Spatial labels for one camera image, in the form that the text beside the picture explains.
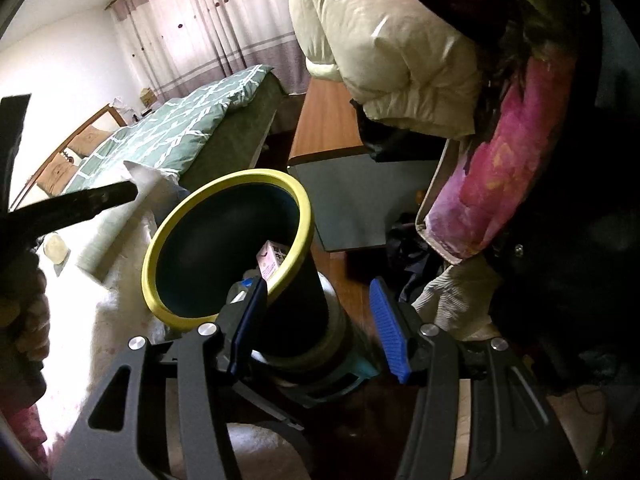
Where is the person's left hand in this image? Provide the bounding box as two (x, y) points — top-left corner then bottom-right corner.
(17, 260), (51, 367)

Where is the pink white carton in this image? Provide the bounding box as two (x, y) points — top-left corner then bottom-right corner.
(256, 240), (292, 281)

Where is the pink floral padded garment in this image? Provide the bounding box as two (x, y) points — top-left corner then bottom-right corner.
(415, 55), (576, 266)

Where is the person's left forearm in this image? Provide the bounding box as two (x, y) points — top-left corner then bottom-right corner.
(10, 402), (51, 478)

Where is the cream puffy jacket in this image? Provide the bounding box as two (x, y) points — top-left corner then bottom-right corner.
(289, 0), (483, 140)

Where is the grey green cloth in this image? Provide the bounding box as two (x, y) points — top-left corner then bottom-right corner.
(75, 199), (167, 282)

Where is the round cream lid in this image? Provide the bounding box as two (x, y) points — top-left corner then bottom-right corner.
(44, 237), (69, 264)

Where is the black yellow-rimmed trash bin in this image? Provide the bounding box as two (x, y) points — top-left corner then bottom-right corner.
(141, 169), (331, 361)

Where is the wooden desk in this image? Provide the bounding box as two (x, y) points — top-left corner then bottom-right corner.
(287, 77), (451, 253)

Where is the green plaid bed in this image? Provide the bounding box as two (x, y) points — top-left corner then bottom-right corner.
(65, 64), (291, 196)

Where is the wooden headboard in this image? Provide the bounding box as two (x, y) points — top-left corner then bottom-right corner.
(10, 102), (128, 211)

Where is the pink white curtain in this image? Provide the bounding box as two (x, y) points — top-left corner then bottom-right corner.
(105, 0), (313, 103)

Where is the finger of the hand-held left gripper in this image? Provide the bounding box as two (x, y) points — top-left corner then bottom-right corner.
(0, 94), (32, 216)
(0, 181), (139, 248)

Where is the white blanket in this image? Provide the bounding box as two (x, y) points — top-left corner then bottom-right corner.
(42, 160), (191, 461)

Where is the grey teal cylindrical appliance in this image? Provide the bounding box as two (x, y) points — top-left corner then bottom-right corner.
(250, 280), (378, 408)

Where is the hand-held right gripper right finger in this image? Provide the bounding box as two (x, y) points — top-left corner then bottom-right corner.
(369, 276), (583, 480)

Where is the black jacket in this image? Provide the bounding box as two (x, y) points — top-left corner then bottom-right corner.
(480, 160), (640, 396)

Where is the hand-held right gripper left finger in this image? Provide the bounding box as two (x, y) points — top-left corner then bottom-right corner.
(52, 276), (269, 480)

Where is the white ribbed cloth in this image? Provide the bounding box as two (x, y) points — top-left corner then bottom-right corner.
(412, 257), (501, 342)

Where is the tan pillow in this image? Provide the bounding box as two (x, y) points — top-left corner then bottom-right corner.
(37, 154), (83, 192)
(67, 129), (116, 157)

